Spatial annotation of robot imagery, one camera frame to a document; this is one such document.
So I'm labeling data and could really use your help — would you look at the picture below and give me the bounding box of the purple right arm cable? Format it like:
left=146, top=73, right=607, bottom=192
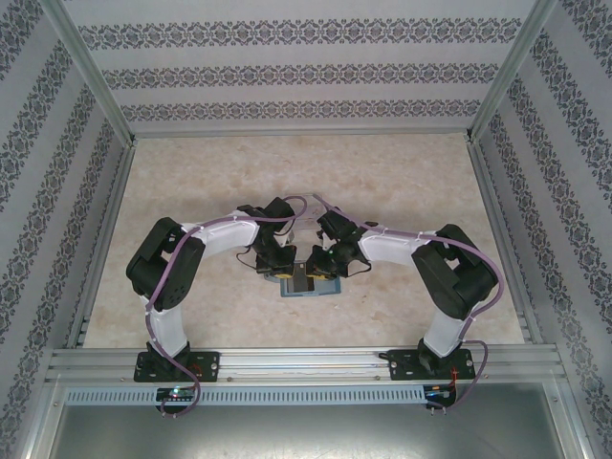
left=310, top=191, right=507, bottom=417

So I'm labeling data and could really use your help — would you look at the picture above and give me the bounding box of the teal card holder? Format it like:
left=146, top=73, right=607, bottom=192
left=278, top=271, right=343, bottom=298

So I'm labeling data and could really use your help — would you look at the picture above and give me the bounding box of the clear plastic tray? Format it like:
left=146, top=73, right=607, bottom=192
left=292, top=191, right=322, bottom=231

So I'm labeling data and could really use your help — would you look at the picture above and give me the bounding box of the aluminium table side rail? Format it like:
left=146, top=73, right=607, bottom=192
left=467, top=142, right=544, bottom=346
left=64, top=142, right=138, bottom=350

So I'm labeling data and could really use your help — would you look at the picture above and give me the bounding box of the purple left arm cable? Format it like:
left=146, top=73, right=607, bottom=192
left=145, top=194, right=308, bottom=418

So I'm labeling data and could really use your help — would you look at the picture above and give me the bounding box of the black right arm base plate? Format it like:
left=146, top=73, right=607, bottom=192
left=389, top=348, right=477, bottom=383

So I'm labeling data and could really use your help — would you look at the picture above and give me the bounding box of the grey slotted cable duct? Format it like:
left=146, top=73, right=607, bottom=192
left=64, top=385, right=426, bottom=405

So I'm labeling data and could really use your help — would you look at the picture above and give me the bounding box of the aluminium frame post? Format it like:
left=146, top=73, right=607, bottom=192
left=37, top=0, right=140, bottom=147
left=464, top=0, right=560, bottom=144

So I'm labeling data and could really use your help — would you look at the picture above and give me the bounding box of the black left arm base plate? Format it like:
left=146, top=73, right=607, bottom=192
left=133, top=351, right=222, bottom=383

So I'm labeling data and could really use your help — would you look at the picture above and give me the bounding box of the aluminium mounting rail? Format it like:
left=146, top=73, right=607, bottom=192
left=47, top=347, right=563, bottom=383

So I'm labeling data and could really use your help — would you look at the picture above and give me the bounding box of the grey metal sheet panel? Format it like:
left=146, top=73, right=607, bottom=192
left=47, top=404, right=589, bottom=459

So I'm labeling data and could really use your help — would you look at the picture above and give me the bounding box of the left controller circuit board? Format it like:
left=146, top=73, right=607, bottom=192
left=156, top=386, right=198, bottom=403

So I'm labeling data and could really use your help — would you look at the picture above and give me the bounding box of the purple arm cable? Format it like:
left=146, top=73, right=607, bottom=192
left=310, top=191, right=507, bottom=417
left=145, top=194, right=308, bottom=418

